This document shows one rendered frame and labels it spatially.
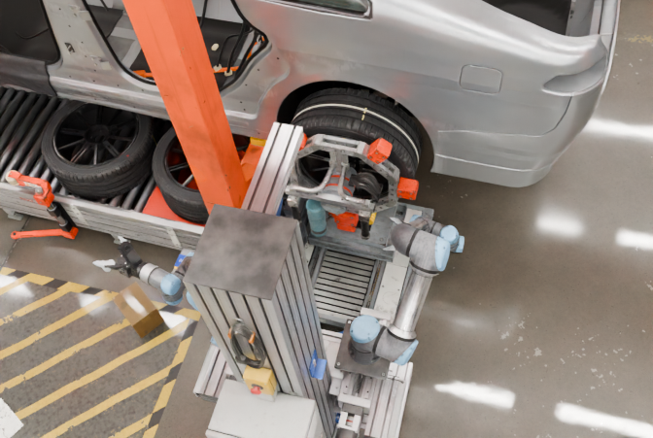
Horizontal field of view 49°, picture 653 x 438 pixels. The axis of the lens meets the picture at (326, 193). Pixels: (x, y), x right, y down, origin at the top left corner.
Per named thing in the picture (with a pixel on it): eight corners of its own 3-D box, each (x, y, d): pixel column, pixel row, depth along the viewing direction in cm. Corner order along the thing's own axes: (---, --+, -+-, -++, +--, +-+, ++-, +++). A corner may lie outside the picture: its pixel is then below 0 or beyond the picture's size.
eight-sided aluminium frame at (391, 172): (399, 212, 364) (400, 148, 319) (395, 222, 361) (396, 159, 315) (297, 190, 376) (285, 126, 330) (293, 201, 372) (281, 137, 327)
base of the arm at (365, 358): (379, 368, 295) (379, 360, 287) (344, 360, 298) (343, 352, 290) (387, 335, 303) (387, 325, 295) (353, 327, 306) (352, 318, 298)
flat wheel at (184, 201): (274, 130, 438) (269, 106, 419) (270, 223, 402) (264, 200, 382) (168, 136, 442) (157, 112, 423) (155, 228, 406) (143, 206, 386)
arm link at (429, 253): (378, 347, 292) (421, 225, 279) (412, 362, 288) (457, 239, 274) (368, 357, 281) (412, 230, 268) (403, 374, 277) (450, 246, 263)
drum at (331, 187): (360, 182, 352) (359, 165, 340) (348, 218, 341) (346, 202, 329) (332, 176, 355) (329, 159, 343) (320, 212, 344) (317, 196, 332)
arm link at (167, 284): (173, 300, 280) (167, 290, 273) (151, 288, 284) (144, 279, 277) (184, 284, 284) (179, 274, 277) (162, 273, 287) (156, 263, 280)
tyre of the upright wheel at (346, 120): (451, 144, 347) (348, 65, 322) (441, 184, 335) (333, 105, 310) (367, 184, 398) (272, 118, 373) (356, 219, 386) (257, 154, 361)
